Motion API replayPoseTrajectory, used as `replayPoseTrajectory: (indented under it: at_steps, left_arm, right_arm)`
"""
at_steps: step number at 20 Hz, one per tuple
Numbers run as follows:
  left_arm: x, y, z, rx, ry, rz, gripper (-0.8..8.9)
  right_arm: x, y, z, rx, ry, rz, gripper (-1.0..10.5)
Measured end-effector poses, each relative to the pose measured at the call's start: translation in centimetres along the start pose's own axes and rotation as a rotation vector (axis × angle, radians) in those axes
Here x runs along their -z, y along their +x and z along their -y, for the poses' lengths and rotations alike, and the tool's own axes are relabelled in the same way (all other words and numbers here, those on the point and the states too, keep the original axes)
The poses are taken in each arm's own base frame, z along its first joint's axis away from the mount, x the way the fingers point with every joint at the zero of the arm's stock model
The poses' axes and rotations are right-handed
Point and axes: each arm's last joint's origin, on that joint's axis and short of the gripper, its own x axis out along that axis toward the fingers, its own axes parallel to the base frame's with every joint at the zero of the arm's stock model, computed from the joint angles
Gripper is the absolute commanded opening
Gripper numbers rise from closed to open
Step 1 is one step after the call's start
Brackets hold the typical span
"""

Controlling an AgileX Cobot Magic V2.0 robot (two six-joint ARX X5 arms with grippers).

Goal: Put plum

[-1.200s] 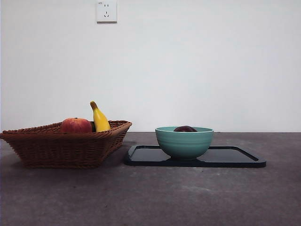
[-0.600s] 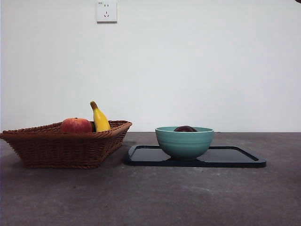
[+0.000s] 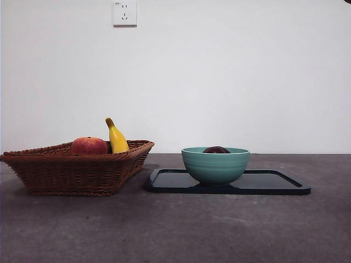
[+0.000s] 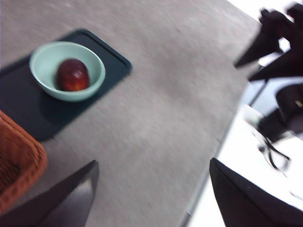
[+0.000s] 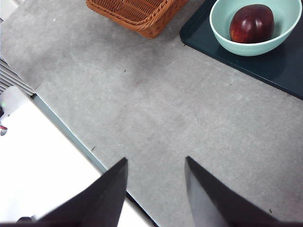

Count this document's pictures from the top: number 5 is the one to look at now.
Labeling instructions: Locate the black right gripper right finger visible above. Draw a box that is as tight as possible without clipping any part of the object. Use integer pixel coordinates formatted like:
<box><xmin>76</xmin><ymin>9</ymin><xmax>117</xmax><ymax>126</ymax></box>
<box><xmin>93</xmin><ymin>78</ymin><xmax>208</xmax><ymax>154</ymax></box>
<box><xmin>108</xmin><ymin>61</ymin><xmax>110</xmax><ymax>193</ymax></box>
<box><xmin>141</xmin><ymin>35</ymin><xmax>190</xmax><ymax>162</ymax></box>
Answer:
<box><xmin>185</xmin><ymin>156</ymin><xmax>303</xmax><ymax>227</ymax></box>

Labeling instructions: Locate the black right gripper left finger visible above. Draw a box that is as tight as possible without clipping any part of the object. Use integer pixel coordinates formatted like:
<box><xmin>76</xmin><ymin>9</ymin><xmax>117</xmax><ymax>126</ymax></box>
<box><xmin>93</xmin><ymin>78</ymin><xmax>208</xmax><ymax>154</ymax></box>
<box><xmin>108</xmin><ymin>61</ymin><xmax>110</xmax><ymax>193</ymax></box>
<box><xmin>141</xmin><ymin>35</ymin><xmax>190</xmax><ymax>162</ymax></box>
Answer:
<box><xmin>16</xmin><ymin>157</ymin><xmax>129</xmax><ymax>227</ymax></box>

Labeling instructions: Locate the teal ribbed bowl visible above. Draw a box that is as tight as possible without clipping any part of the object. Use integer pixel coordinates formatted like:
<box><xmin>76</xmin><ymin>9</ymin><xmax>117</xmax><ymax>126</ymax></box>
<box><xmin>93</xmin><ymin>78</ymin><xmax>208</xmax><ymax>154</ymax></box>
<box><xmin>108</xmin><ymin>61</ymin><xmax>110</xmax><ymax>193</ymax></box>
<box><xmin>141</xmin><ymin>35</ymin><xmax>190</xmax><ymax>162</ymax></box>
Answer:
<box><xmin>209</xmin><ymin>0</ymin><xmax>303</xmax><ymax>57</ymax></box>

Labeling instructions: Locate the dark red plum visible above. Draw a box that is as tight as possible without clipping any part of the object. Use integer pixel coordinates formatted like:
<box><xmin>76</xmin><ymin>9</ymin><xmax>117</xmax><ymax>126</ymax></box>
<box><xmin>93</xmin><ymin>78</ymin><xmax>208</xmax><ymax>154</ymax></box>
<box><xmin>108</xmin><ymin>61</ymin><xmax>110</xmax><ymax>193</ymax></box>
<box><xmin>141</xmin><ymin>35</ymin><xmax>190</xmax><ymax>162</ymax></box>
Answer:
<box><xmin>229</xmin><ymin>4</ymin><xmax>276</xmax><ymax>44</ymax></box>

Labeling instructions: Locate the black rectangular tray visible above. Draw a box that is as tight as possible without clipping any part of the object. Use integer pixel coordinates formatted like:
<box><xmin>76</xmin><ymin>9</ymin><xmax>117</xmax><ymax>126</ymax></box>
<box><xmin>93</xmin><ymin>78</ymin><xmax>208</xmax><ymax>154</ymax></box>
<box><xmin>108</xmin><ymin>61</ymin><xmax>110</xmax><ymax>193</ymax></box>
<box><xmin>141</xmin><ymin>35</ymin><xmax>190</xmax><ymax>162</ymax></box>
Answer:
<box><xmin>179</xmin><ymin>0</ymin><xmax>303</xmax><ymax>101</ymax></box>

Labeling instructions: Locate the brown wicker basket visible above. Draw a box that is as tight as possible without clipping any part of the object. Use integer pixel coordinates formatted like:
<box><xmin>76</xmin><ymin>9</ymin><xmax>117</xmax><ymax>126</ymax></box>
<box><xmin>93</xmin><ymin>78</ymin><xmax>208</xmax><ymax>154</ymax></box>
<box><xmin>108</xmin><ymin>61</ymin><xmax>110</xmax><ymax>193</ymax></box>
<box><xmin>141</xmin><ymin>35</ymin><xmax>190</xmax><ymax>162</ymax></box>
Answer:
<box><xmin>85</xmin><ymin>0</ymin><xmax>190</xmax><ymax>39</ymax></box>

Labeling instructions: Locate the grey ribbed metal rail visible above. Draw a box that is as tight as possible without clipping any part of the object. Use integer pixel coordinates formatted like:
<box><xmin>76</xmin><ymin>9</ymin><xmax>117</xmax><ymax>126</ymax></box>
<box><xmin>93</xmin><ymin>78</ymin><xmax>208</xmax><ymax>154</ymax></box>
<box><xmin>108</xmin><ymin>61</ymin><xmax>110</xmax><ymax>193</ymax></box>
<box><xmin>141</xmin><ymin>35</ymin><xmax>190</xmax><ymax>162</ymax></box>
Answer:
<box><xmin>0</xmin><ymin>58</ymin><xmax>37</xmax><ymax>97</ymax></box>

